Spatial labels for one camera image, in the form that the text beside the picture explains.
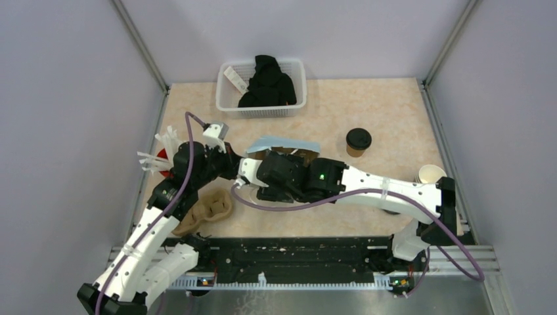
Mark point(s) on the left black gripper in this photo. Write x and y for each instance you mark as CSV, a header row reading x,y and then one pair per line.
x,y
231,160

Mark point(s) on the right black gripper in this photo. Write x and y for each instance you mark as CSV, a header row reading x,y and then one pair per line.
x,y
270,193

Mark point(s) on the light blue paper bag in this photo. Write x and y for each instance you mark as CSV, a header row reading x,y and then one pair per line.
x,y
283,145

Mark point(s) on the brown paper coffee cup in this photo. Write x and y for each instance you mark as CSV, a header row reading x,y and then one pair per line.
x,y
355,153

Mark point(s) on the black coffee cup lid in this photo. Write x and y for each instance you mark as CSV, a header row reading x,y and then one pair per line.
x,y
358,139

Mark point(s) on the stack of paper cups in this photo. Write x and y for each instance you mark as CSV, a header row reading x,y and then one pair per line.
x,y
429,173

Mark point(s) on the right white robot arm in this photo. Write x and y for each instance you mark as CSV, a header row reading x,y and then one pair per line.
x,y
431,206

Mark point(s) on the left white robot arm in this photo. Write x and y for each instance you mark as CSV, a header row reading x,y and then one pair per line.
x,y
131,283

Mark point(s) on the red straw holder cup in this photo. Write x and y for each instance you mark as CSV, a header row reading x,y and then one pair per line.
x,y
165,171

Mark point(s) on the white plastic basket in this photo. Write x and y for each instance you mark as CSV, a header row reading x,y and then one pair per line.
x,y
227,96

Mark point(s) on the white paper packet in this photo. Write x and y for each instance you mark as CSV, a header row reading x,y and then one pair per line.
x,y
236,80

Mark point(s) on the black cloth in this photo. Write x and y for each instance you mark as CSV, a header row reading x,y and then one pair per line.
x,y
269,86

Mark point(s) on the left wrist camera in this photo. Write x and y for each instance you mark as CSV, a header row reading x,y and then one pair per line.
x,y
214,136

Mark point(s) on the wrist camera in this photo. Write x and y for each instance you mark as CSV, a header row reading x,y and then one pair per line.
x,y
214,136
247,173

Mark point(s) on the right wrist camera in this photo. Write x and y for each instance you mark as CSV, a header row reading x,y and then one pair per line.
x,y
247,173

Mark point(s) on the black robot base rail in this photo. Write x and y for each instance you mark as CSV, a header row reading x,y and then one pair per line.
x,y
300,261

